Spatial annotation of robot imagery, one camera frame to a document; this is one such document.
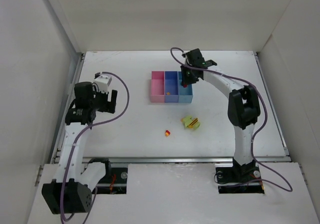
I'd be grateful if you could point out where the red orange lego piece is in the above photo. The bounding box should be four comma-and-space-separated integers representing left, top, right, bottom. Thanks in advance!
165, 130, 171, 136

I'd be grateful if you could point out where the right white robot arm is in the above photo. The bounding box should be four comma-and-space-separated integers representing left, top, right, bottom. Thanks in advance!
181, 48, 261, 184

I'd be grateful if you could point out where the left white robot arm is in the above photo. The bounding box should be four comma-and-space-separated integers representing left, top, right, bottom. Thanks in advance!
41, 79, 118, 215

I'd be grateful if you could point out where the light blue container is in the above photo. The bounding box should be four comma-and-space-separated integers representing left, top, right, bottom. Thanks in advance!
178, 71, 193, 103

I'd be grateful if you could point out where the dark blue container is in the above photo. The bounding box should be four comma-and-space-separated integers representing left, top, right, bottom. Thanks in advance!
164, 71, 179, 103

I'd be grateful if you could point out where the pink container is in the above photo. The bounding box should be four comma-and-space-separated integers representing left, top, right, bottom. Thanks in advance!
150, 71, 165, 103

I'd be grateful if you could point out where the green yellow lego cluster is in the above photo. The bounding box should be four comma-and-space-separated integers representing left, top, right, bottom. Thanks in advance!
181, 116, 201, 130

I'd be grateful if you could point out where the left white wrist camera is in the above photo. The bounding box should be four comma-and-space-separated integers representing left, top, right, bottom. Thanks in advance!
93, 73, 112, 94

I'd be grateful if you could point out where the aluminium front rail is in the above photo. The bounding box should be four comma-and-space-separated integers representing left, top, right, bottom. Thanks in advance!
53, 155, 292, 164

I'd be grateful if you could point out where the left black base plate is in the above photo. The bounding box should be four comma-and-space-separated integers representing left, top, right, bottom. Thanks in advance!
96, 167, 128, 195

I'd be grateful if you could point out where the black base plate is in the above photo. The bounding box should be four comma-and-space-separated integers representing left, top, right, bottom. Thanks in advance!
96, 167, 128, 195
214, 166, 265, 194

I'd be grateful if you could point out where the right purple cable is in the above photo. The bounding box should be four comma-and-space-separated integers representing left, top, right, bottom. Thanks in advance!
170, 46, 294, 192

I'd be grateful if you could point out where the purple cable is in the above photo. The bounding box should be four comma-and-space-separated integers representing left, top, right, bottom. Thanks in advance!
60, 71, 130, 222
170, 46, 294, 192

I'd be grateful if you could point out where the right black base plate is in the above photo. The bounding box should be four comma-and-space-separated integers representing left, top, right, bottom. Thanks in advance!
214, 166, 265, 194

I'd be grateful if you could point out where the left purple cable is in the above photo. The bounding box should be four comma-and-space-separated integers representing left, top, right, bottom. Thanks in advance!
60, 71, 130, 222

